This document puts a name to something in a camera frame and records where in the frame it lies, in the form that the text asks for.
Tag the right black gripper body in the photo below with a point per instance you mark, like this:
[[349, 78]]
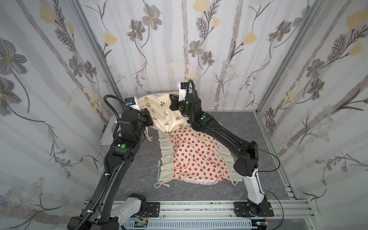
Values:
[[176, 102]]

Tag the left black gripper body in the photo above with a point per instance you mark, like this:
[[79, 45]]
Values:
[[146, 117]]

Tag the cream bear print pillow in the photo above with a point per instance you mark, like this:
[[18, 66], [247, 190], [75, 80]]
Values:
[[165, 120]]

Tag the strawberry print pillow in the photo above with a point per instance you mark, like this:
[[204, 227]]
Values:
[[194, 157]]

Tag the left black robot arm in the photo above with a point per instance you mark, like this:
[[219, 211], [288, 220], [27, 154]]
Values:
[[98, 214]]

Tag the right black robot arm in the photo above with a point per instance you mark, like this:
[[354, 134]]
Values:
[[246, 152]]

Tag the silver metal case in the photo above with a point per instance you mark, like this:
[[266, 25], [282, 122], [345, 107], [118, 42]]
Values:
[[107, 138]]

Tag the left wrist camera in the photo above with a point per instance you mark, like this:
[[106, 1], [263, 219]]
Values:
[[132, 103]]

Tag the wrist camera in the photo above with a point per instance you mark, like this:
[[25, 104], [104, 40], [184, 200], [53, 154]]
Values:
[[132, 103], [183, 86]]

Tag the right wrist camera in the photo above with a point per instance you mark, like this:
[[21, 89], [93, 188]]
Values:
[[183, 86]]

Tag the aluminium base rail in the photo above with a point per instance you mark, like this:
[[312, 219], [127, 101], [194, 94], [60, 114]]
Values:
[[216, 215]]

